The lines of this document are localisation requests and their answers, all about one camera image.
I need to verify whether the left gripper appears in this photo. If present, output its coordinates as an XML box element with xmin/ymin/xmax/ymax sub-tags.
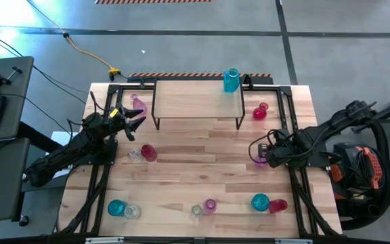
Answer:
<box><xmin>108</xmin><ymin>107</ymin><xmax>148</xmax><ymax>136</ymax></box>

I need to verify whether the purple ribbed glass bottle vase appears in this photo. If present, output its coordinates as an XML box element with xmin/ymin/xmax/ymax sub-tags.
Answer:
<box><xmin>253</xmin><ymin>155</ymin><xmax>269</xmax><ymax>169</ymax></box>

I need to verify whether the clear round swirl glass vase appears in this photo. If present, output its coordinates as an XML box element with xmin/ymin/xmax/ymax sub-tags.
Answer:
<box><xmin>127</xmin><ymin>147</ymin><xmax>144</xmax><ymax>163</ymax></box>

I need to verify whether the red ribbed glass bottle vase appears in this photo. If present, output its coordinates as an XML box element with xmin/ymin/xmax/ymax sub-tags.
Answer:
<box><xmin>140</xmin><ymin>144</ymin><xmax>158</xmax><ymax>163</ymax></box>

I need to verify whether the small teal glass vase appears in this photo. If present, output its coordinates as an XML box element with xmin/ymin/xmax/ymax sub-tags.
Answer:
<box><xmin>251</xmin><ymin>192</ymin><xmax>270</xmax><ymax>212</ymax></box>

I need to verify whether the large teal textured glass jar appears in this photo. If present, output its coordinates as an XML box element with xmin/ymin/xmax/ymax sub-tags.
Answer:
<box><xmin>223</xmin><ymin>67</ymin><xmax>241</xmax><ymax>94</ymax></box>

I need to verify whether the purple twisted glass vase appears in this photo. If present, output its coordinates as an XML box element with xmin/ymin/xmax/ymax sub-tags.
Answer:
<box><xmin>202</xmin><ymin>198</ymin><xmax>218</xmax><ymax>214</ymax></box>

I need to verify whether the teal glass bottle vase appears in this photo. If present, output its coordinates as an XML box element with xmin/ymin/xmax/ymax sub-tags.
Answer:
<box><xmin>107</xmin><ymin>199</ymin><xmax>128</xmax><ymax>217</ymax></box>

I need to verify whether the clear ribbed glass jar vase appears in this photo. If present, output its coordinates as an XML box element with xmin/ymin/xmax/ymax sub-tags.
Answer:
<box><xmin>123</xmin><ymin>203</ymin><xmax>142</xmax><ymax>220</ymax></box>

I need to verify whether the tall clear twisted glass vase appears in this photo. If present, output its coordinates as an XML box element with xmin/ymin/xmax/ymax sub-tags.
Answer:
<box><xmin>190</xmin><ymin>204</ymin><xmax>204</xmax><ymax>219</ymax></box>

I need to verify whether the purple faceted cone glass vase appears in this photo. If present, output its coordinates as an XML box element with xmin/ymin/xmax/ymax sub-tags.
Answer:
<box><xmin>129</xmin><ymin>94</ymin><xmax>148</xmax><ymax>117</ymax></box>

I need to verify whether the red bulb-shaped glass vase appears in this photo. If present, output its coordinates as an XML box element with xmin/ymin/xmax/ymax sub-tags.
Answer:
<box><xmin>252</xmin><ymin>102</ymin><xmax>269</xmax><ymax>121</ymax></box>

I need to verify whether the white paper sheet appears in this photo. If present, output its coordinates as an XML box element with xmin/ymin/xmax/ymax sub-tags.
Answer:
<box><xmin>47</xmin><ymin>131</ymin><xmax>81</xmax><ymax>180</ymax></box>

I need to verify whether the orange black device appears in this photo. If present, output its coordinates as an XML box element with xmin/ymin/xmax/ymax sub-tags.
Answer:
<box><xmin>330</xmin><ymin>142</ymin><xmax>385</xmax><ymax>204</ymax></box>

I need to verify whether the grey side desk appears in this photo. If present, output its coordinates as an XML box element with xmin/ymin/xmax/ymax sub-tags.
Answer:
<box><xmin>0</xmin><ymin>56</ymin><xmax>35</xmax><ymax>145</ymax></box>
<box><xmin>0</xmin><ymin>137</ymin><xmax>30</xmax><ymax>225</ymax></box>

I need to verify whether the yellow extension cable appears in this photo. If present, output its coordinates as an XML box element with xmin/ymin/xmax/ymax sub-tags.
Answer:
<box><xmin>25</xmin><ymin>0</ymin><xmax>121</xmax><ymax>76</ymax></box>

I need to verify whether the black metal rig frame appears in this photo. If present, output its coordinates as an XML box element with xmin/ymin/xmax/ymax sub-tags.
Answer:
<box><xmin>58</xmin><ymin>83</ymin><xmax>343</xmax><ymax>238</ymax></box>

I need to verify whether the wooden shelf black metal frame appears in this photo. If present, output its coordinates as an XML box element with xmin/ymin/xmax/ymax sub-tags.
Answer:
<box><xmin>150</xmin><ymin>78</ymin><xmax>246</xmax><ymax>131</ymax></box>

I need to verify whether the silver table bracket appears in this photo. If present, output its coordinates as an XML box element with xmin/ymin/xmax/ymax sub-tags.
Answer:
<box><xmin>274</xmin><ymin>238</ymin><xmax>313</xmax><ymax>244</ymax></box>
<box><xmin>85</xmin><ymin>237</ymin><xmax>125</xmax><ymax>244</ymax></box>

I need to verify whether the black floor cable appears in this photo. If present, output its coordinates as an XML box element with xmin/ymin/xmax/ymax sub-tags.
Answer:
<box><xmin>0</xmin><ymin>37</ymin><xmax>89</xmax><ymax>104</ymax></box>

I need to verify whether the black corrugated hose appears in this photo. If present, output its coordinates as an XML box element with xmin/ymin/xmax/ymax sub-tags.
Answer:
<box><xmin>339</xmin><ymin>118</ymin><xmax>390</xmax><ymax>231</ymax></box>

